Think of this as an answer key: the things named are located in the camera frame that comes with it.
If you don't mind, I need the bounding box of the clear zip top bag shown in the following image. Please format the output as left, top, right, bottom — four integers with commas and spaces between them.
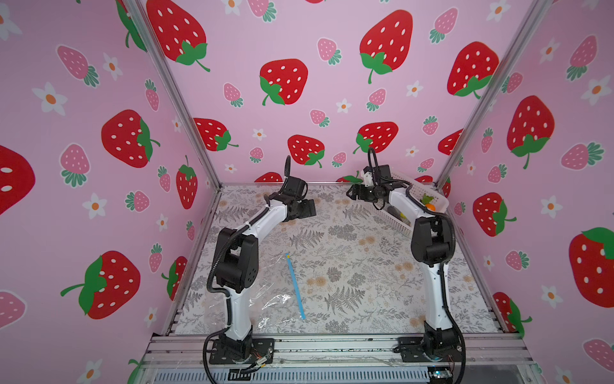
242, 252, 307, 330

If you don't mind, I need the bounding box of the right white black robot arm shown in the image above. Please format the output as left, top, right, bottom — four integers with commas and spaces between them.
347, 166, 464, 361

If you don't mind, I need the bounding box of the aluminium frame post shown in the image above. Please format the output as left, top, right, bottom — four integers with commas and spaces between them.
435, 0, 552, 190
126, 0, 222, 191

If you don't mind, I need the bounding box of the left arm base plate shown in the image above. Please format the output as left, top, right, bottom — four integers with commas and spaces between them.
208, 338, 275, 365

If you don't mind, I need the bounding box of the green leaf toy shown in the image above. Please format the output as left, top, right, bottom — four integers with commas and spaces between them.
421, 194, 434, 205

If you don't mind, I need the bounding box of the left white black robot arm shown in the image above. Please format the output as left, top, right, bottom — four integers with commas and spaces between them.
206, 176, 316, 359

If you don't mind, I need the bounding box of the white plastic basket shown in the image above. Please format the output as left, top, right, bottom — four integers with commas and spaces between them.
385, 168, 449, 236

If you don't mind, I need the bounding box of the right aluminium frame post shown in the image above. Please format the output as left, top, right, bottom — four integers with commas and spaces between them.
435, 0, 552, 190

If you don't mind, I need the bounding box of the left aluminium frame post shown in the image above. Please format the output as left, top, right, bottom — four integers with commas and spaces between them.
126, 0, 222, 191

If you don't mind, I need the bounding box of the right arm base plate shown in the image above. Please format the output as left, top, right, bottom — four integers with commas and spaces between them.
393, 337, 466, 363

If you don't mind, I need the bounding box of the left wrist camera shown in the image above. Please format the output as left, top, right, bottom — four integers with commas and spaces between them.
282, 176, 308, 198

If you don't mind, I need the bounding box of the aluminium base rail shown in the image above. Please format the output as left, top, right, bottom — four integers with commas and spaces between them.
135, 334, 545, 383

